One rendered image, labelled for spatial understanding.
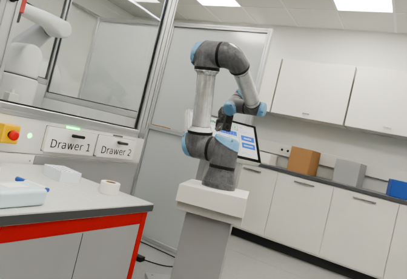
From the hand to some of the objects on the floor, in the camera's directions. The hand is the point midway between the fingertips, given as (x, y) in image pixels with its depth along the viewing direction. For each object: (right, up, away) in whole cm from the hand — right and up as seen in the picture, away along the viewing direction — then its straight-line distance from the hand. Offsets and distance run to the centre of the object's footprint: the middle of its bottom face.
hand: (217, 131), depth 227 cm
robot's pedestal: (-22, -106, -60) cm, 124 cm away
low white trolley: (-83, -89, -105) cm, 161 cm away
